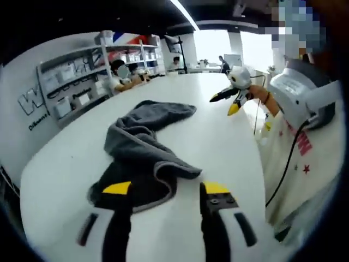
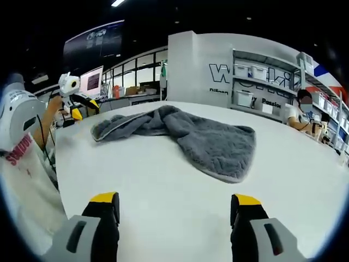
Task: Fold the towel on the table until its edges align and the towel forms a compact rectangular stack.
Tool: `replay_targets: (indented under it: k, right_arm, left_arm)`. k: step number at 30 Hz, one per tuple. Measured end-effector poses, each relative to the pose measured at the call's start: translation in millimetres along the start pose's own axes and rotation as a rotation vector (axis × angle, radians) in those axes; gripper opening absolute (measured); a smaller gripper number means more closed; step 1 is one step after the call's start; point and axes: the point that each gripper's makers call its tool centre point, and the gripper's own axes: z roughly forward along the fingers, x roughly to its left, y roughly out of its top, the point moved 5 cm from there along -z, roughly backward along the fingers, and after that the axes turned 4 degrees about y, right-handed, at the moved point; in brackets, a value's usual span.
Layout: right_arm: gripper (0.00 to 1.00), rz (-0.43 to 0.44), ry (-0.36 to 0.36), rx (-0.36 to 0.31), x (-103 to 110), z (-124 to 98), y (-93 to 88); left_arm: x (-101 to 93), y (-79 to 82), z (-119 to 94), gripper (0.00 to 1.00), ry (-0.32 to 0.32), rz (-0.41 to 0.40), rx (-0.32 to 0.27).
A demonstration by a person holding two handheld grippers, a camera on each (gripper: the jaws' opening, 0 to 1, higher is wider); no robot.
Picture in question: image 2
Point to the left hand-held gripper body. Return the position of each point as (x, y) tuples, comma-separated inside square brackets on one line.
[(69, 84)]

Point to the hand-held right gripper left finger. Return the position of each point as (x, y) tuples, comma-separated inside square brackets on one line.
[(87, 234)]

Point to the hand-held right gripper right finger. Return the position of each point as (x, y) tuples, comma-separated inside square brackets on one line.
[(256, 234)]

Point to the grey towel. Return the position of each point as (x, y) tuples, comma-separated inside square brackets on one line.
[(218, 144)]

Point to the person's left hand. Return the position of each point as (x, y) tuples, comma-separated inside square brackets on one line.
[(56, 103)]

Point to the laptop with pink screen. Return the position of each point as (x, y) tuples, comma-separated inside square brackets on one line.
[(92, 80)]

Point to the grey counter cabinet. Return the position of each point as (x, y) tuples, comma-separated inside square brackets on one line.
[(120, 102)]

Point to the orange container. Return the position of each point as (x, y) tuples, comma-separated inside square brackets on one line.
[(116, 91)]

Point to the ceiling air vent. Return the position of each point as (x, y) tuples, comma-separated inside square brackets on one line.
[(40, 79)]

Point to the cardboard box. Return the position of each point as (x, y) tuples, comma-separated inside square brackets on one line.
[(132, 91)]

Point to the white chest-worn device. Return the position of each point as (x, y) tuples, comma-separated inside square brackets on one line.
[(19, 114)]

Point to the white pole stand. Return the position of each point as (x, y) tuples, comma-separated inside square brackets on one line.
[(163, 90)]

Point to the person's white printed shirt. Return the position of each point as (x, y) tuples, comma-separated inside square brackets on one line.
[(27, 196)]

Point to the green hanging cloth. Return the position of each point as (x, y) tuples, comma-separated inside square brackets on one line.
[(163, 71)]

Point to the white table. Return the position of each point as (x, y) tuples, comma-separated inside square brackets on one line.
[(136, 169)]

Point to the ceiling light strip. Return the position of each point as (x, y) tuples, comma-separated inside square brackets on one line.
[(118, 2)]

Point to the white storage box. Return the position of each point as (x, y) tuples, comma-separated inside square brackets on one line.
[(242, 71), (259, 73), (244, 99)]

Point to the metal storage rack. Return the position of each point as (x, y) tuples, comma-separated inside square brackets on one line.
[(335, 109), (231, 82)]

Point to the row of white storage bins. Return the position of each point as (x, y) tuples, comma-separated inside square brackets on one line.
[(327, 106)]

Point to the red blue striped banner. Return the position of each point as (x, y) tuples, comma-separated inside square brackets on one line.
[(328, 77)]

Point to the stacked white crates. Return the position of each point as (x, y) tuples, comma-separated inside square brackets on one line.
[(305, 60)]

